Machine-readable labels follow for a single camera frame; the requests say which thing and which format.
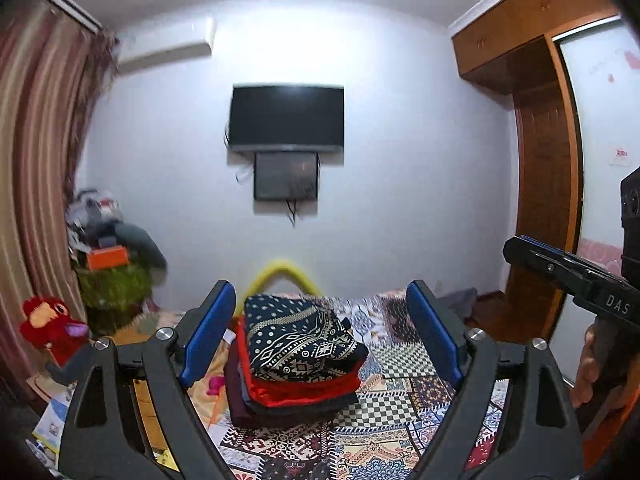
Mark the white curtain rail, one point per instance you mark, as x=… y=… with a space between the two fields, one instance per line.
x=70 y=2

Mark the person's right hand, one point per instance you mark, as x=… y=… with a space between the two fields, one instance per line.
x=584 y=365

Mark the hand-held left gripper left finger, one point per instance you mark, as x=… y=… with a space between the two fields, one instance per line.
x=210 y=330

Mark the red plush toy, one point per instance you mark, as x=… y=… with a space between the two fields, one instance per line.
x=52 y=327

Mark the maroon folded garment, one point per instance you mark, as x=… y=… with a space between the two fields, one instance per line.
x=240 y=400

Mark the pile of household clutter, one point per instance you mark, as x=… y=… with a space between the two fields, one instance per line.
x=87 y=215

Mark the white air conditioner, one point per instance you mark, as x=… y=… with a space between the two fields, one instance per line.
x=165 y=47

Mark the navy patterned zip hoodie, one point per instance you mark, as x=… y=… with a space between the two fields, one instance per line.
x=300 y=335

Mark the dark navy folded garment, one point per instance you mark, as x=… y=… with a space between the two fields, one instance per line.
x=300 y=407

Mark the white wall switch plate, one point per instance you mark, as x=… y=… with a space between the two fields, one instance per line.
x=621 y=156

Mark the red folded garment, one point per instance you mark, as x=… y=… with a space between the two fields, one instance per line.
x=280 y=390

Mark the small black wall panel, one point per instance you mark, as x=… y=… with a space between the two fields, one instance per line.
x=286 y=175

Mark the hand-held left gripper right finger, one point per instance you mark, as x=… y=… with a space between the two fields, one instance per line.
x=434 y=330

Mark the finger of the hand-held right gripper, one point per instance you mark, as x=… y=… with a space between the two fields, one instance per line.
x=540 y=260

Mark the green covered stand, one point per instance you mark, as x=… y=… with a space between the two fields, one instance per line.
x=115 y=295

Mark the wooden overhead cabinet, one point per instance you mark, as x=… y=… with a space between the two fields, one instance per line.
x=525 y=25

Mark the grey draped garment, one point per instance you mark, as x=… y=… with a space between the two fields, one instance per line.
x=140 y=242

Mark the patchwork patterned bed sheet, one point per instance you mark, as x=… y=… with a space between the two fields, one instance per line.
x=390 y=410

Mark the white sliding wardrobe door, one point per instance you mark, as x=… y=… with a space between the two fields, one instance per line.
x=597 y=110

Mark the yellow hoop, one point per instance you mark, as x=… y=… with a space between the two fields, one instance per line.
x=287 y=266

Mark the orange box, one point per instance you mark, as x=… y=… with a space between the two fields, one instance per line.
x=107 y=258

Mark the brown wooden door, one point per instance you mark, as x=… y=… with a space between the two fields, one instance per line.
x=542 y=210

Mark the striped curtain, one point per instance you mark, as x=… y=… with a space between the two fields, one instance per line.
x=40 y=160

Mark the black wall television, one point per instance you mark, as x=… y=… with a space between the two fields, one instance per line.
x=287 y=117

